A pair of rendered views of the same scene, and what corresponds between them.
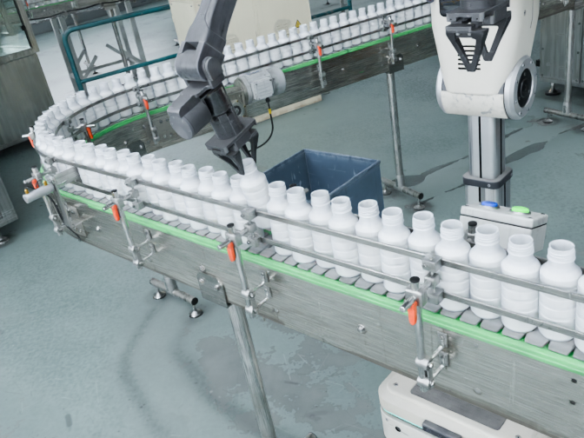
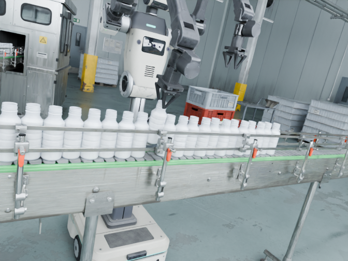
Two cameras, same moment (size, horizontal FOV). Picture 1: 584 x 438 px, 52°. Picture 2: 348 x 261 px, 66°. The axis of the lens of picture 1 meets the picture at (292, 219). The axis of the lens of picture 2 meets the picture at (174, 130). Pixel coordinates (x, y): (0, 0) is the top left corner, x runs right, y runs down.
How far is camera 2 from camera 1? 1.46 m
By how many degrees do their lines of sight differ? 76
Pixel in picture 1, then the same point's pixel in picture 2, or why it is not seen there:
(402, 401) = (111, 254)
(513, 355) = (260, 162)
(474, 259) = (253, 131)
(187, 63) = (192, 33)
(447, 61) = (140, 71)
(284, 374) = not seen: outside the picture
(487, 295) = not seen: hidden behind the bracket
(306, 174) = not seen: hidden behind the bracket
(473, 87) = (148, 84)
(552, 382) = (267, 167)
